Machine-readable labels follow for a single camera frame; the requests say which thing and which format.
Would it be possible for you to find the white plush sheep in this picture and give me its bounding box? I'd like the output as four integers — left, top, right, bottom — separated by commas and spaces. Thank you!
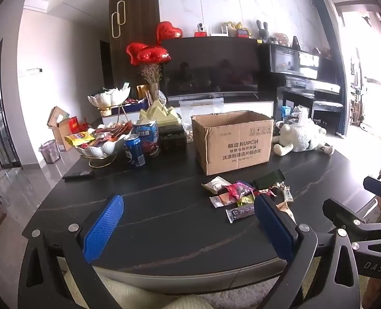
272, 123, 336, 157

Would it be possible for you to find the blue drink carton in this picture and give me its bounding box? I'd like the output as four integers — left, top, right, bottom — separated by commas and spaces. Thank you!
133, 121, 161, 158

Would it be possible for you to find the beige snack packet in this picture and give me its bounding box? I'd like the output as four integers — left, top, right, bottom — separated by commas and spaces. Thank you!
276, 201, 296, 223

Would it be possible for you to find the small brown snack packet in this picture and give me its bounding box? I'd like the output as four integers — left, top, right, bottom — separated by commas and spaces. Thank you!
210, 193, 236, 207

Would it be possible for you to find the pile of snacks in bowl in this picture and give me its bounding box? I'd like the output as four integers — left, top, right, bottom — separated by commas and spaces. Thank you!
64, 121, 134, 150

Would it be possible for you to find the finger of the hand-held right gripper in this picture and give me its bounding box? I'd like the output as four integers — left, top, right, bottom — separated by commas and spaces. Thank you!
322, 199, 381, 242
363, 176, 381, 200

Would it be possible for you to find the white snack packet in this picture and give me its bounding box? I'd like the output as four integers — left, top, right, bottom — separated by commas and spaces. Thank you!
201, 176, 231, 194

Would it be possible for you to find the pink snack packet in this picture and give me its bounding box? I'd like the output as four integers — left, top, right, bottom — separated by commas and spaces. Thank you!
226, 181, 254, 200

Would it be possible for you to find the clear plastic container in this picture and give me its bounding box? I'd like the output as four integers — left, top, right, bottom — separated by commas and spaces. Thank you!
179, 97, 225, 126

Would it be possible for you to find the white two-tier lotus fruit stand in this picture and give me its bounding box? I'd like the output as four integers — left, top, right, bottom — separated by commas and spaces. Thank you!
78, 87, 136, 169

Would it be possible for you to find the gold wall ornament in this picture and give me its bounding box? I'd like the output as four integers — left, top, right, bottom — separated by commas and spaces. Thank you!
111, 1, 126, 38

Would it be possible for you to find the black upright piano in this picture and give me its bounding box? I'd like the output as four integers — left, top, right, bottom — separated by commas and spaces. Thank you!
258, 43, 347, 136

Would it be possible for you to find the dark green snack packet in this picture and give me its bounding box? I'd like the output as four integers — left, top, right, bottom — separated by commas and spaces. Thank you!
252, 169, 286, 190

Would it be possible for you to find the black rabbit figure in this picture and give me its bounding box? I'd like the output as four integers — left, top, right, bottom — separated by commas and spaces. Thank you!
256, 20, 270, 43

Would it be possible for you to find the dried flower bouquet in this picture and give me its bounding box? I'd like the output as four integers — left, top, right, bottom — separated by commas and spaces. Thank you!
141, 63, 162, 86

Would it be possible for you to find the red heart balloon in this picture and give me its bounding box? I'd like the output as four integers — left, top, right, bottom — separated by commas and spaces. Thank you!
126, 42, 149, 66
137, 50, 172, 65
156, 21, 183, 44

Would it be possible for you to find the brown cardboard box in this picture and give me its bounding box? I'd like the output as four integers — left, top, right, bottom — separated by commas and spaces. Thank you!
191, 110, 275, 176

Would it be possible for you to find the blue soda can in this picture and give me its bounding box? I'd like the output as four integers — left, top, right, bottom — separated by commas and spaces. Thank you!
124, 134, 145, 167

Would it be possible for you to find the black remote control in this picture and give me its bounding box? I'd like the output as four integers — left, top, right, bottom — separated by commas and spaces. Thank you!
63, 170, 94, 180

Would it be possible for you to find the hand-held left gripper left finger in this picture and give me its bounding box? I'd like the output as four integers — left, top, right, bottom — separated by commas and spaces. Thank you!
18, 194, 127, 309

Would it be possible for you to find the open cardboard box on floor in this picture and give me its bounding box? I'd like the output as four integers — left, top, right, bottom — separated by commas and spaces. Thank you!
47, 106, 82, 152

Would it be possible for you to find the dark lidded box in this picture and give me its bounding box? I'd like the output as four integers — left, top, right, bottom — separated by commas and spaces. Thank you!
158, 125, 188, 153

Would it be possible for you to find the grey trash bin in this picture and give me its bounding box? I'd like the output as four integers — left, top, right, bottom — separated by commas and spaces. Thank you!
39, 140, 61, 164

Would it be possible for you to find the black piano bench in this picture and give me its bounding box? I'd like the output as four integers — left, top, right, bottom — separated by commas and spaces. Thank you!
311, 101, 344, 119

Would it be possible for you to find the dark bar snack packet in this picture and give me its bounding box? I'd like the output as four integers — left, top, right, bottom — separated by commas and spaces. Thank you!
226, 203, 255, 223

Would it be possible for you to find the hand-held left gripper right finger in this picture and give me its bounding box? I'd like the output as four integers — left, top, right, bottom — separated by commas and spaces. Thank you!
254, 195, 371, 309

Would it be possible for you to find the yellow mountain-shaped tissue box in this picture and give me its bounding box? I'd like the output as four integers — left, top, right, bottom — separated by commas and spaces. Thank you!
140, 99, 182, 127

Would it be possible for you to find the black television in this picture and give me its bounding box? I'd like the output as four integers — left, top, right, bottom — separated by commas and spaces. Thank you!
161, 36, 260, 98

